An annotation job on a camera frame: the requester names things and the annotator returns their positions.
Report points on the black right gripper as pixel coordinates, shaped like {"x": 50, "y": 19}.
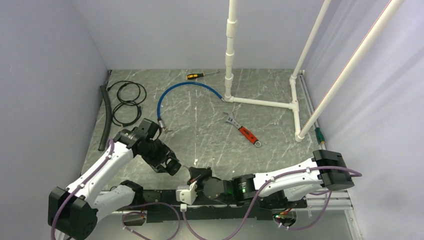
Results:
{"x": 199, "y": 174}

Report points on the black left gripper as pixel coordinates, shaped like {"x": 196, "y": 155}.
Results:
{"x": 164, "y": 152}

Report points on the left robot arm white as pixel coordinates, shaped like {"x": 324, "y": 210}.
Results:
{"x": 76, "y": 209}

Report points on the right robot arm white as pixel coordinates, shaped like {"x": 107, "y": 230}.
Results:
{"x": 325, "y": 169}

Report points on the black foam tube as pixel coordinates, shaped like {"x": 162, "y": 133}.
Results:
{"x": 108, "y": 118}

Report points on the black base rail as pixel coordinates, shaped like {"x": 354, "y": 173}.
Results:
{"x": 264, "y": 209}

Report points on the red handled adjustable wrench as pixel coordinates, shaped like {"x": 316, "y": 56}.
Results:
{"x": 244, "y": 131}

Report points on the orange handled screwdriver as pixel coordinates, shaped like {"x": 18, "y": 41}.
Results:
{"x": 193, "y": 76}

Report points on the green handled screwdriver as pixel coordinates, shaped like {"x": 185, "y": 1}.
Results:
{"x": 319, "y": 136}

